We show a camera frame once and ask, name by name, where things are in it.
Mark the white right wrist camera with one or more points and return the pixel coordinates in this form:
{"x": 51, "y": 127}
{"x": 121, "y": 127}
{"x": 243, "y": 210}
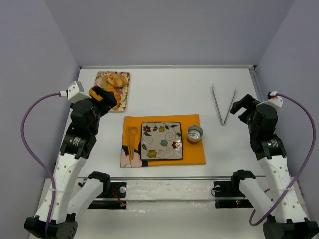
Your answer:
{"x": 274, "y": 100}

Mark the orange plastic spoon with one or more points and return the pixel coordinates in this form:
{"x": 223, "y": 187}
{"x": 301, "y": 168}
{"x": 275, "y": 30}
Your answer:
{"x": 133, "y": 131}

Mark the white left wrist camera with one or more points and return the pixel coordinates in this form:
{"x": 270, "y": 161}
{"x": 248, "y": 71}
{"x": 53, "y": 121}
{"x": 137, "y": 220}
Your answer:
{"x": 75, "y": 92}

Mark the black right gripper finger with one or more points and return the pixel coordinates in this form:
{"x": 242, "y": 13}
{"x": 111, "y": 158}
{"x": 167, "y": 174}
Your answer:
{"x": 237, "y": 105}
{"x": 247, "y": 99}

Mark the floral bread tray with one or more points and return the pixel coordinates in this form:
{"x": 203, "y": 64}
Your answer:
{"x": 101, "y": 81}

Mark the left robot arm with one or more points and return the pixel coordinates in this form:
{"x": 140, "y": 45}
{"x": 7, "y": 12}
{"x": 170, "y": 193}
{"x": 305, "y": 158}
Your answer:
{"x": 56, "y": 217}

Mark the twisted bread roll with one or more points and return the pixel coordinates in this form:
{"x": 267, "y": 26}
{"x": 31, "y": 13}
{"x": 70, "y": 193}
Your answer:
{"x": 117, "y": 80}

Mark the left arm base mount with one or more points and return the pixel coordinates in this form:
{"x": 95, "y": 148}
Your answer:
{"x": 113, "y": 191}

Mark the croissant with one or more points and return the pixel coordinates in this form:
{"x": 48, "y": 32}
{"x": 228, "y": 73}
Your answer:
{"x": 117, "y": 96}

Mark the square floral ceramic plate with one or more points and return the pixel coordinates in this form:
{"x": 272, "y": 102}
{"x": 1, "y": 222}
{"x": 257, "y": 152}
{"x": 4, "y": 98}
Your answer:
{"x": 161, "y": 141}

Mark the orange cartoon placemat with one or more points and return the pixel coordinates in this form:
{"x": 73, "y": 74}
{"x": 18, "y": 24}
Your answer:
{"x": 193, "y": 153}

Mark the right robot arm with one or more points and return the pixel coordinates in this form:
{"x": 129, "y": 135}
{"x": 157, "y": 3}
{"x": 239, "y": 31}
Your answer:
{"x": 282, "y": 216}

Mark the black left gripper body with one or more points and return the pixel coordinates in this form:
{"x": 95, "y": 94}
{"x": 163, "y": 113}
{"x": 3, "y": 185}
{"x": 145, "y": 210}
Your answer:
{"x": 100, "y": 98}

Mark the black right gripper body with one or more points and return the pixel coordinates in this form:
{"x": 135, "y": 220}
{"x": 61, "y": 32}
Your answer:
{"x": 246, "y": 109}

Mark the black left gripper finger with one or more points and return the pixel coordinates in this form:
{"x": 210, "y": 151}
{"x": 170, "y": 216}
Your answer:
{"x": 109, "y": 105}
{"x": 107, "y": 96}

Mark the glazed donut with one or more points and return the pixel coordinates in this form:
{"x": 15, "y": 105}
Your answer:
{"x": 94, "y": 95}

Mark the small metal cup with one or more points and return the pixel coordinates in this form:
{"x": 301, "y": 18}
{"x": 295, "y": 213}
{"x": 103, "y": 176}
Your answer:
{"x": 194, "y": 134}

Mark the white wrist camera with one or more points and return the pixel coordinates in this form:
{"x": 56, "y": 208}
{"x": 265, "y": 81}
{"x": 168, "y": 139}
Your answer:
{"x": 274, "y": 100}
{"x": 75, "y": 92}

